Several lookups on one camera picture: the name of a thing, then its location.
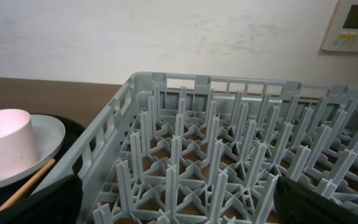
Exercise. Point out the grey dishwasher rack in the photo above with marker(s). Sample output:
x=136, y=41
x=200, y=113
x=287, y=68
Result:
x=175, y=148

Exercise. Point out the white wall control panel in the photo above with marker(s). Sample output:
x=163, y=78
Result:
x=342, y=32

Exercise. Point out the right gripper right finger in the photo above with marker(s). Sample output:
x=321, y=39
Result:
x=296, y=204

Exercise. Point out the grey round plate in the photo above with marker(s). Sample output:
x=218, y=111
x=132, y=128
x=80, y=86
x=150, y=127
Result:
x=50, y=133

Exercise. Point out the wooden chopstick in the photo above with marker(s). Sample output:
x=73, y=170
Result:
x=25, y=188

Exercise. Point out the pink cup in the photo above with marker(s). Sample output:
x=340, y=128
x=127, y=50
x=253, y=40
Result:
x=18, y=144

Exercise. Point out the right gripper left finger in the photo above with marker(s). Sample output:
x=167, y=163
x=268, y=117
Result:
x=59, y=202

